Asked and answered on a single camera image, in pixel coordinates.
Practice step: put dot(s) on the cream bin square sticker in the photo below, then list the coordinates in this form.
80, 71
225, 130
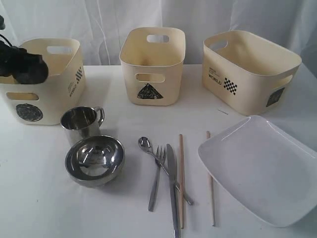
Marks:
249, 73

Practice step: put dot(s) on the wooden chopstick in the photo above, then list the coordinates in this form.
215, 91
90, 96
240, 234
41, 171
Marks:
212, 200
182, 186

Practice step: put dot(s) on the white curtain backdrop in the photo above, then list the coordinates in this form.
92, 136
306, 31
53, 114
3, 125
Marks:
101, 26

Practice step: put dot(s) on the stainless steel bowl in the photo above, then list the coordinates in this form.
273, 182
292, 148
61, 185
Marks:
95, 161

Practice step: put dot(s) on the steel spoon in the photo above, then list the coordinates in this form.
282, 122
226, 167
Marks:
146, 146

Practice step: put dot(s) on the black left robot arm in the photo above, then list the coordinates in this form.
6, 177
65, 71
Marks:
24, 67

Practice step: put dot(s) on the steel mug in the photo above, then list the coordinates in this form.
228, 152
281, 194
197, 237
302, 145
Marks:
82, 122

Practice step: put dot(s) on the steel fork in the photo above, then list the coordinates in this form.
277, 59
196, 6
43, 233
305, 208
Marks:
156, 178

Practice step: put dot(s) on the white square plate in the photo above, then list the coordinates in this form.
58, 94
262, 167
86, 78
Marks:
269, 172

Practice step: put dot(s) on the cream bin circle sticker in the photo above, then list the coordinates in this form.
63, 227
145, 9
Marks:
45, 103

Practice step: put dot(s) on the steel table knife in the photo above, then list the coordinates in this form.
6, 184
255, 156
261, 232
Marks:
172, 170

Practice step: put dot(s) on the cream bin triangle sticker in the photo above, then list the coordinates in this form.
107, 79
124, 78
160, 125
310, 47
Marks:
152, 61

